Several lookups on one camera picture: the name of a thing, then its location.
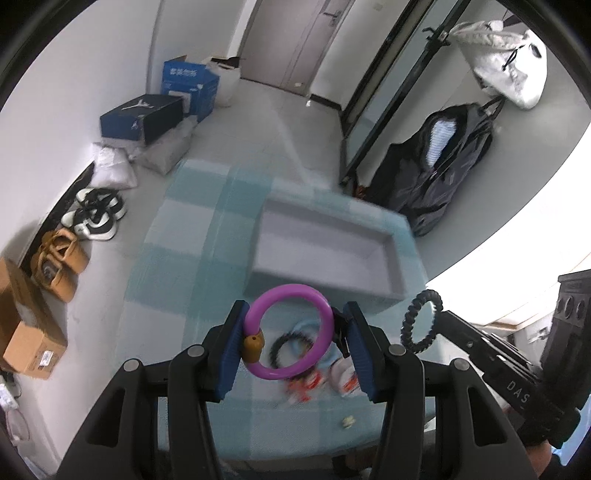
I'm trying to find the purple ring bracelet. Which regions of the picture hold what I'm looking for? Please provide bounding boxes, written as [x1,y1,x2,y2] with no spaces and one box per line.
[242,283,335,381]

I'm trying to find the small green flower clip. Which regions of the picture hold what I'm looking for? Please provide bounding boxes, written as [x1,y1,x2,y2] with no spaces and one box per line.
[341,415,356,429]

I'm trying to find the large black spiral hair tie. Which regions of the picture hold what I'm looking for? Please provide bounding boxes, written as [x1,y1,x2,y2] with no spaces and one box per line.
[400,289,445,355]

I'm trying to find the small black spiral hair tie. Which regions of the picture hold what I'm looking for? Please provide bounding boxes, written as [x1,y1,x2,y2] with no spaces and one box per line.
[268,332,316,370]

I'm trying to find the grey cardboard box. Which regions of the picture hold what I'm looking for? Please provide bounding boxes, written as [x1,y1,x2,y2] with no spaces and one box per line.
[245,195,407,314]

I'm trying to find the brown cardboard box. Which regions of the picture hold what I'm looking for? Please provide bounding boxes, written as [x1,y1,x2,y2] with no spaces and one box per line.
[0,258,67,380]

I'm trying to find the tan suede shoe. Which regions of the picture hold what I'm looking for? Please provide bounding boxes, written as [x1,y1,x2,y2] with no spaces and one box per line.
[30,228,89,303]

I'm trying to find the black backpack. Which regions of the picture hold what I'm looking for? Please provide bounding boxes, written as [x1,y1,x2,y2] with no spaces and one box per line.
[363,96,505,237]

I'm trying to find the clear plastic wrapped package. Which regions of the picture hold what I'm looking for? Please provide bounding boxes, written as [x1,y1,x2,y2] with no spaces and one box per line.
[131,116,197,176]

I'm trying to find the white plastic pouch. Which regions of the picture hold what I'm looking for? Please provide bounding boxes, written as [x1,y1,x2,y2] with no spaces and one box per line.
[90,143,138,190]

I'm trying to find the dark blue shoe box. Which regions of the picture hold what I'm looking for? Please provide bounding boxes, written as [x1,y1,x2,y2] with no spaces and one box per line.
[99,94,184,146]

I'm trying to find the silver white tote bag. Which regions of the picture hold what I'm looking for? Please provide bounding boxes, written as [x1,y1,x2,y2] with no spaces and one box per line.
[449,20,548,110]

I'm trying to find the bright blue cardboard box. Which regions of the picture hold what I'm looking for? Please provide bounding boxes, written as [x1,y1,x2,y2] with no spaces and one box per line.
[160,57,219,123]

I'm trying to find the white plastic bag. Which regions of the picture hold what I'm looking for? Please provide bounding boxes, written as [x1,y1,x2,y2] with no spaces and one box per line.
[202,56,242,108]

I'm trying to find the grey door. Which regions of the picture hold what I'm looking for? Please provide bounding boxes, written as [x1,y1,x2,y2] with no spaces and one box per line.
[238,0,353,96]

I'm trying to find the black framed glass door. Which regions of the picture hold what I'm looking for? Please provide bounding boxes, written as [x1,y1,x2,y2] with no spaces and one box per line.
[339,0,470,187]

